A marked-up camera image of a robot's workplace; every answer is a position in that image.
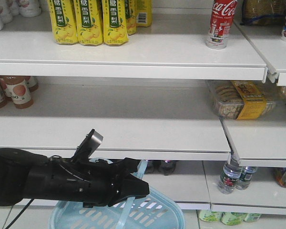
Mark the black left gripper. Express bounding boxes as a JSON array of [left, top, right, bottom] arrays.
[[23, 157, 150, 207]]

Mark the light blue plastic basket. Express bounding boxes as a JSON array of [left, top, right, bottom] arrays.
[[47, 157, 187, 229]]

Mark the red coca-cola aluminium bottle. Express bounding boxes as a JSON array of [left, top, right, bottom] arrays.
[[206, 0, 238, 50]]

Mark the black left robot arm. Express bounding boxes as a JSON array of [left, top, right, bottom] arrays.
[[0, 148, 149, 207]]

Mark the white metal shelving unit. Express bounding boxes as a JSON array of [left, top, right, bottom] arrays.
[[0, 12, 286, 215]]

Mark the clear water bottle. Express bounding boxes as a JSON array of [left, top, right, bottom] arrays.
[[218, 159, 242, 194], [236, 167, 258, 190]]

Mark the clear cookie box yellow label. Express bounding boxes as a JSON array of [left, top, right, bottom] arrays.
[[207, 80, 278, 120]]

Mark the orange juice bottle right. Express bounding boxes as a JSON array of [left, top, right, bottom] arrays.
[[3, 76, 34, 109]]

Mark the yellow pear drink bottle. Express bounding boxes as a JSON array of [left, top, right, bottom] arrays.
[[102, 0, 129, 46], [74, 0, 103, 46], [47, 0, 78, 45]]

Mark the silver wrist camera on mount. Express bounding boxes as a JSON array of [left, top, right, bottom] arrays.
[[71, 129, 103, 163]]

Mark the black cable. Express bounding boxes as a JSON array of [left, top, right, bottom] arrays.
[[6, 198, 35, 229]]

